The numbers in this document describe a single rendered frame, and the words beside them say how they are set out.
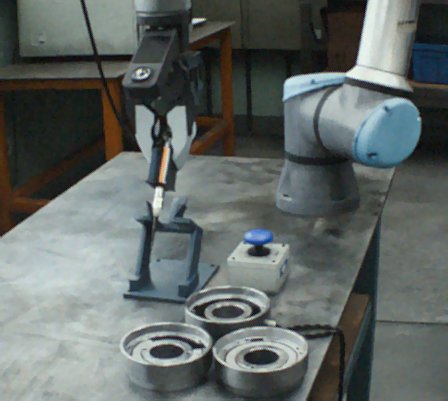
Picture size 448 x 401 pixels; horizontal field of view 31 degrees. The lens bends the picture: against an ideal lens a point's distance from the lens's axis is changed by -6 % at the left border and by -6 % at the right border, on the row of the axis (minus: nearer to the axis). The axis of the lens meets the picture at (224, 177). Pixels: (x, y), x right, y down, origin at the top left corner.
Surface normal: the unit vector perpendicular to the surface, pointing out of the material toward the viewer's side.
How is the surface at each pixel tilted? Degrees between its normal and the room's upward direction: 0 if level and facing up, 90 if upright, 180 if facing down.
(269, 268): 90
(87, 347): 0
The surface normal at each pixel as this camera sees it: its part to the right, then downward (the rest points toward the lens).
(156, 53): -0.17, -0.65
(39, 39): -0.30, 0.30
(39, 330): -0.04, -0.95
